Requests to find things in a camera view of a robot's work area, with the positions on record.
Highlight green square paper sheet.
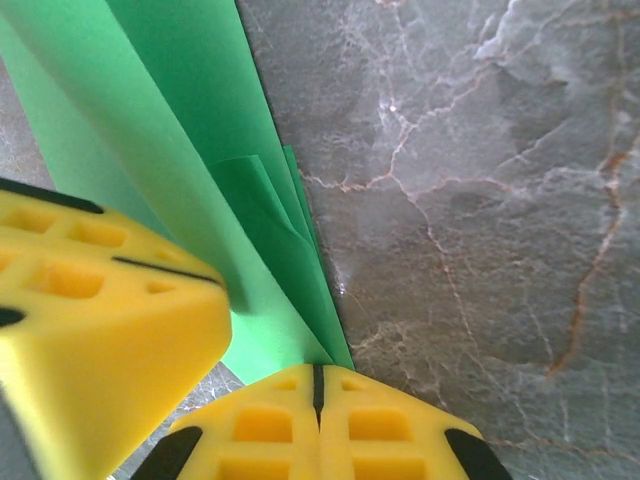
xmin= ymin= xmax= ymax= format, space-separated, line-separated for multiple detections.
xmin=0 ymin=0 xmax=357 ymax=387

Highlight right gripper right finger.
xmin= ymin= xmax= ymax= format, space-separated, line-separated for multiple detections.
xmin=319 ymin=364 xmax=514 ymax=480

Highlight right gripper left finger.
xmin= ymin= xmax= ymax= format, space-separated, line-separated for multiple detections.
xmin=132 ymin=363 xmax=321 ymax=480

